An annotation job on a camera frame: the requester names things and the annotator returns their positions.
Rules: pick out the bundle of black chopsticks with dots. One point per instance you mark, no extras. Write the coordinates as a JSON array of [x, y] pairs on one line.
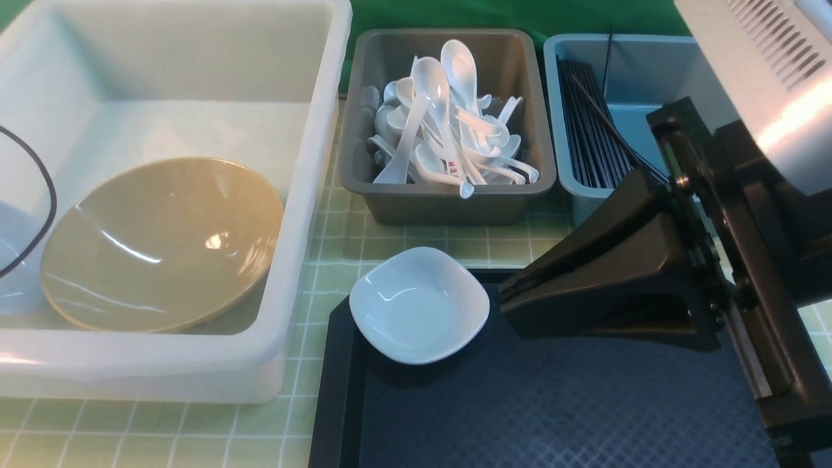
[[600, 155]]

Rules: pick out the large white plastic tub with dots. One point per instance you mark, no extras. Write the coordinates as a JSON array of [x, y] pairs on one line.
[[92, 89]]

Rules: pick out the white square dish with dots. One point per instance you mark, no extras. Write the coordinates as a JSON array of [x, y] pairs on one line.
[[419, 306]]

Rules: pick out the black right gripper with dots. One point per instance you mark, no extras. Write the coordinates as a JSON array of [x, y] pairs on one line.
[[644, 267]]

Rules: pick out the black serving tray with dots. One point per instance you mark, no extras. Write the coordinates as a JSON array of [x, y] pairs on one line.
[[506, 402]]

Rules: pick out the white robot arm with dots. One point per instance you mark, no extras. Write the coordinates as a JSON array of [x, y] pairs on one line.
[[772, 58]]

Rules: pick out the pile of white spoons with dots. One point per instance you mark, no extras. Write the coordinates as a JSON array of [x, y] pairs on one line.
[[430, 128]]

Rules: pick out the white spoon with red handle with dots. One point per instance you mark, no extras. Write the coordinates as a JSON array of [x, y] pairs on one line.
[[429, 77]]

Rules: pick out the large tan noodle bowl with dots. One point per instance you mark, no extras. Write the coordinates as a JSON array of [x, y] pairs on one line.
[[163, 247]]

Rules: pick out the blue chopstick bin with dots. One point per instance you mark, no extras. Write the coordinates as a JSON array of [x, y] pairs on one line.
[[646, 73]]

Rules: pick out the grey spoon bin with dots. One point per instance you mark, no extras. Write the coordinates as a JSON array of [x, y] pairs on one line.
[[507, 66]]

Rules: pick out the green cloth backdrop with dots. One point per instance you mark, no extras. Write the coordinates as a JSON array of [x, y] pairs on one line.
[[540, 19]]

